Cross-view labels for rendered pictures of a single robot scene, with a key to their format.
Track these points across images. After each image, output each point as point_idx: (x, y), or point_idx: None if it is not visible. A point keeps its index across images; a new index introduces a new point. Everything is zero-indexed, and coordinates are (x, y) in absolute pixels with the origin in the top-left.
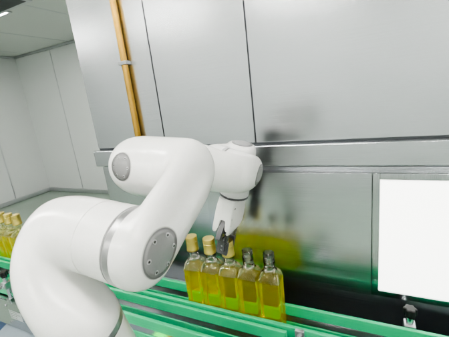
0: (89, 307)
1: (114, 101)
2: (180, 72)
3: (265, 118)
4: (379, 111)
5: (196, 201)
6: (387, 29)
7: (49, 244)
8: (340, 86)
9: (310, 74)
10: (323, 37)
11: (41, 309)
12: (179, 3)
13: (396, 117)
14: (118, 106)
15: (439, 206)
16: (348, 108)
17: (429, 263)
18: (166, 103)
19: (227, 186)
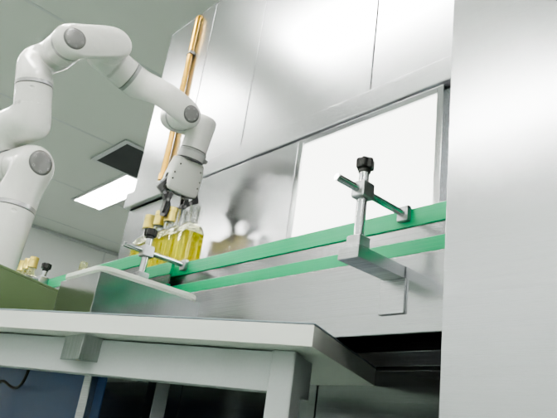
0: (40, 65)
1: (161, 145)
2: (210, 108)
3: (250, 126)
4: (317, 96)
5: (104, 41)
6: (327, 41)
7: (41, 42)
8: (298, 86)
9: (283, 83)
10: (294, 56)
11: (24, 56)
12: (224, 60)
13: (326, 97)
14: (162, 149)
15: (336, 154)
16: (300, 100)
17: (326, 212)
18: None
19: (153, 96)
